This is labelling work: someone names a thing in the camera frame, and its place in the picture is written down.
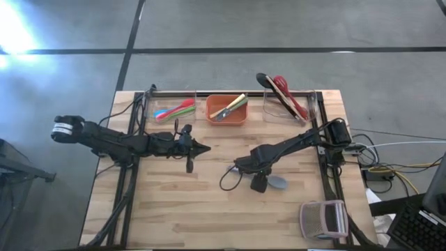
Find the yellow cable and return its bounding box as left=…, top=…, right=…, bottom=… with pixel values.
left=368, top=160, right=446, bottom=196

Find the clear plastic bin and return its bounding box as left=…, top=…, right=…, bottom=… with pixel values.
left=144, top=90, right=198, bottom=125
left=263, top=89, right=320, bottom=127

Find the pale yellow handled knife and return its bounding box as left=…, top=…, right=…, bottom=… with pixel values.
left=209, top=104, right=234, bottom=120
left=214, top=93, right=247, bottom=118

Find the black ladle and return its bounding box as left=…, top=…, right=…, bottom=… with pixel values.
left=255, top=72, right=304, bottom=121

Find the black metal table frame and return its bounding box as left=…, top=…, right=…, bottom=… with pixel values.
left=106, top=90, right=376, bottom=249

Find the black cable bundle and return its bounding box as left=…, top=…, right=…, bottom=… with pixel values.
left=82, top=190, right=132, bottom=249

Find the green silicone spatula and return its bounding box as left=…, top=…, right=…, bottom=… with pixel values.
left=157, top=106, right=197, bottom=123

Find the black power adapter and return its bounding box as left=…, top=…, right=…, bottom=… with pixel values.
left=361, top=168, right=387, bottom=183

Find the white paper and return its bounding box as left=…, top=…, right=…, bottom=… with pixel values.
left=365, top=188, right=397, bottom=247

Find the pink silicone spatula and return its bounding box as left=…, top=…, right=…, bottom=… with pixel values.
left=155, top=104, right=194, bottom=121

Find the orange plastic bin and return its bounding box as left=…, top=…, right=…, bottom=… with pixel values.
left=205, top=93, right=249, bottom=127

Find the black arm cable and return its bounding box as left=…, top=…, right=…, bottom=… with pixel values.
left=219, top=166, right=245, bottom=192
left=98, top=93, right=180, bottom=142

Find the red silicone spatula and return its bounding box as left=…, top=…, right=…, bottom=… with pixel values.
left=158, top=98, right=196, bottom=119

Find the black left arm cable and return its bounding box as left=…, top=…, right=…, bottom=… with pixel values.
left=98, top=93, right=180, bottom=142

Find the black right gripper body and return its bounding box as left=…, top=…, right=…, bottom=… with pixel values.
left=233, top=155, right=273, bottom=176

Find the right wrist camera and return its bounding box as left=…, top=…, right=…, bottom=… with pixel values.
left=249, top=172, right=270, bottom=194

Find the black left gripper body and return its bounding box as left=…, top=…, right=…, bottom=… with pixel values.
left=172, top=123, right=198, bottom=174

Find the black laptop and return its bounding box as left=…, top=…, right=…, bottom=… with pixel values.
left=386, top=151, right=446, bottom=251

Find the grey-blue silicone spoon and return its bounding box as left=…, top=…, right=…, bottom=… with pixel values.
left=228, top=165, right=289, bottom=191

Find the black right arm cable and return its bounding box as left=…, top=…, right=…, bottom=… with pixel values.
left=219, top=166, right=245, bottom=192

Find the red slotted silicone spoon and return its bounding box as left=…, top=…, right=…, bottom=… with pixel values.
left=272, top=75, right=309, bottom=120

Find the dark grey chair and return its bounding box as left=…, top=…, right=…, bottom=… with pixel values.
left=0, top=137, right=59, bottom=251

